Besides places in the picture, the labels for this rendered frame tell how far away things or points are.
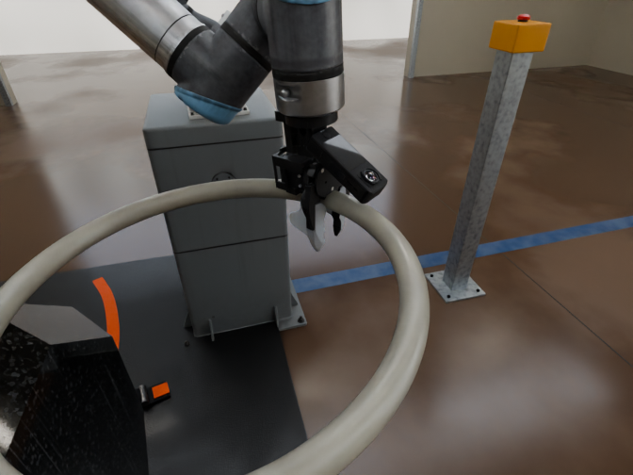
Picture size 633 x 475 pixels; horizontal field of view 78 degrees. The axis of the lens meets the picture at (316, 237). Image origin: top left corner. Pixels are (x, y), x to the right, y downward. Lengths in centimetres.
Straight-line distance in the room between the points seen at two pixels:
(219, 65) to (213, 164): 67
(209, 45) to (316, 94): 19
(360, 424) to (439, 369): 127
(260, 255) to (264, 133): 45
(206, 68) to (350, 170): 24
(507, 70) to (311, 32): 107
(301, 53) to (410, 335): 32
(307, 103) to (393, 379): 33
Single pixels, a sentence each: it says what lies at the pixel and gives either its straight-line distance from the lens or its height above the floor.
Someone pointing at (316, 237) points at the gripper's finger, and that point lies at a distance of 58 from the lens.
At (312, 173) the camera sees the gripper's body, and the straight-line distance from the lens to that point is 53.
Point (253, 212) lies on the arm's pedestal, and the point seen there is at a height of 54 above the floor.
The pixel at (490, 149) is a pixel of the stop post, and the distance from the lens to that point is 156.
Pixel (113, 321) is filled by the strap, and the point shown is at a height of 2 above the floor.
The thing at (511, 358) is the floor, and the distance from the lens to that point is 171.
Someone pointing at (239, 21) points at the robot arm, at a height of 115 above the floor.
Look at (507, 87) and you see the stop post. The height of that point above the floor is 90.
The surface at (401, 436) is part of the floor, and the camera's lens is 140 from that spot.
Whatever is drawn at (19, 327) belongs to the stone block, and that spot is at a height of 77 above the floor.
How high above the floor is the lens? 121
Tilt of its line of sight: 34 degrees down
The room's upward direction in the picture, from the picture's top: straight up
